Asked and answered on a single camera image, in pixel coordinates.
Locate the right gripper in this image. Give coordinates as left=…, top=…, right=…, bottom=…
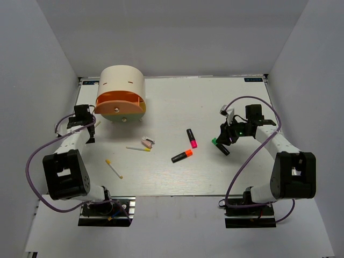
left=216, top=116, right=252, bottom=146

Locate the round cream drawer organizer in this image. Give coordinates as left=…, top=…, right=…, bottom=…
left=95, top=65, right=146, bottom=122

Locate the bright yellow white marker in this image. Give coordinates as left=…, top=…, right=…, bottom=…
left=126, top=146, right=151, bottom=152

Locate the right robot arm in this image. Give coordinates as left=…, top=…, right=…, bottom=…
left=216, top=104, right=316, bottom=214

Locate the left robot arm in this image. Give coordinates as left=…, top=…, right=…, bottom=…
left=42, top=104, right=114, bottom=214

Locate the black green highlighter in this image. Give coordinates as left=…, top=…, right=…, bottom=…
left=211, top=138, right=230, bottom=156

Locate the left blue corner label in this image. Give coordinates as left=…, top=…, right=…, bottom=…
left=82, top=80, right=99, bottom=85

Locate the blue corner label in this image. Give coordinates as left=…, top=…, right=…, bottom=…
left=82, top=80, right=99, bottom=85
left=244, top=77, right=263, bottom=82

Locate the black pink highlighter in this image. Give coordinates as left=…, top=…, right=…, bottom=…
left=187, top=128, right=198, bottom=148

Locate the black orange highlighter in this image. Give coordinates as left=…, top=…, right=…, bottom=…
left=171, top=149, right=193, bottom=163

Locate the yellow capped white marker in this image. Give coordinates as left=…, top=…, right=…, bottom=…
left=105, top=159, right=123, bottom=179

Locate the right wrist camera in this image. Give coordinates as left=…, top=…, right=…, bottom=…
left=220, top=105, right=235, bottom=125

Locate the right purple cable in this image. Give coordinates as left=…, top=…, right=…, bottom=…
left=219, top=96, right=296, bottom=224

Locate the purple cable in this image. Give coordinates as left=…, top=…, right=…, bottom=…
left=26, top=114, right=132, bottom=224
left=219, top=96, right=296, bottom=224

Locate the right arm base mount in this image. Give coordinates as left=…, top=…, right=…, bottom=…
left=218, top=199, right=276, bottom=229

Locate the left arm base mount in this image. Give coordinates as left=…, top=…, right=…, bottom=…
left=78, top=197, right=136, bottom=227

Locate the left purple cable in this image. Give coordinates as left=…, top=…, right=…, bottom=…
left=26, top=114, right=132, bottom=224

